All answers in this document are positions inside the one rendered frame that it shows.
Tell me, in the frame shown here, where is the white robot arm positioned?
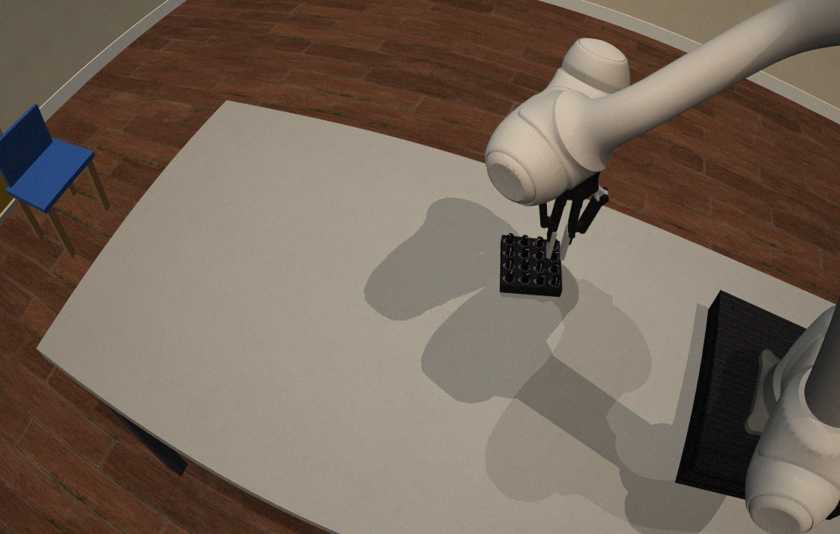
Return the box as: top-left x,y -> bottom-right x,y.
485,0 -> 840,534

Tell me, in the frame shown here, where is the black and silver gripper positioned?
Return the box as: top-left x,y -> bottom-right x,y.
539,171 -> 609,260

